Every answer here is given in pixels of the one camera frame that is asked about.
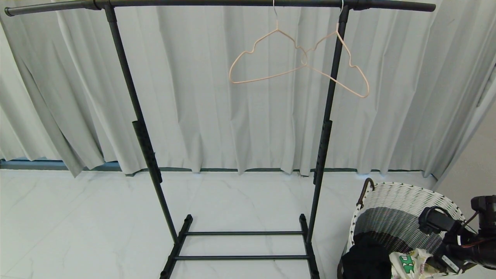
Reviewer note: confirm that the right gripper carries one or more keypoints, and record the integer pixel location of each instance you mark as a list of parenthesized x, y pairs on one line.
[(459, 255)]

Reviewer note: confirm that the cream printed shorts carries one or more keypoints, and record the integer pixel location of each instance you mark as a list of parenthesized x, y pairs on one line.
[(420, 257)]

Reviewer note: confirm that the pink clothes hanger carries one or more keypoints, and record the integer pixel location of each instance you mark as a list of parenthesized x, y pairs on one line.
[(277, 26), (337, 30)]

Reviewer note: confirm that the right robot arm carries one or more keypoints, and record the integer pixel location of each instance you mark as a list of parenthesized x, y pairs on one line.
[(484, 209)]

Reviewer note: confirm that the white laundry basket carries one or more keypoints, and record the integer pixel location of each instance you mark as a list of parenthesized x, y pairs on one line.
[(387, 201)]

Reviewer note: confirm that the black clothes rack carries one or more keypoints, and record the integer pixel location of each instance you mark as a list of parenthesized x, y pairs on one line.
[(232, 3)]

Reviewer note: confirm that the black garment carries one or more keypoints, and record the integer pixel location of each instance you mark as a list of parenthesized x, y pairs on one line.
[(366, 259)]

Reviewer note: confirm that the white curtain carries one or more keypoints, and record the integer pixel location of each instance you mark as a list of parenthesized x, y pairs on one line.
[(213, 128)]

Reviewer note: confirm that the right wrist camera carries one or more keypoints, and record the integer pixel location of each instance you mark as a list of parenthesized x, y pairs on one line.
[(436, 221)]

